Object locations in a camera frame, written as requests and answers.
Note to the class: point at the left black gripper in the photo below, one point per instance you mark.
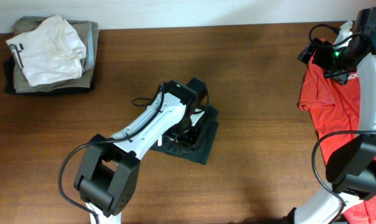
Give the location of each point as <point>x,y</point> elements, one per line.
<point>191,140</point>

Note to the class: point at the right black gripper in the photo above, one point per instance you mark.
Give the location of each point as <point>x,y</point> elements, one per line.
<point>340,76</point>

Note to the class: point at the dark green t-shirt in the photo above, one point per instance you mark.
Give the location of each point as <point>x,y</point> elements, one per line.
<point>201,153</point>

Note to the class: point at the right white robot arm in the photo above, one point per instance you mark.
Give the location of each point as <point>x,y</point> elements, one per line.
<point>350,155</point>

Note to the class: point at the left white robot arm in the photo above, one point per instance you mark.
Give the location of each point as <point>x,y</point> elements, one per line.
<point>108,173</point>

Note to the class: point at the red printed t-shirt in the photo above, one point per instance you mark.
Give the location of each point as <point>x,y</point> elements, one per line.
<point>335,107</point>

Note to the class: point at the khaki folded garment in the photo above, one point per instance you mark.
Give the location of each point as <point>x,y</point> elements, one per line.
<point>88,33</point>

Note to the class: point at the black folded garment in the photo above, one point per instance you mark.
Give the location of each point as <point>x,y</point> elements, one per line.
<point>9,66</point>

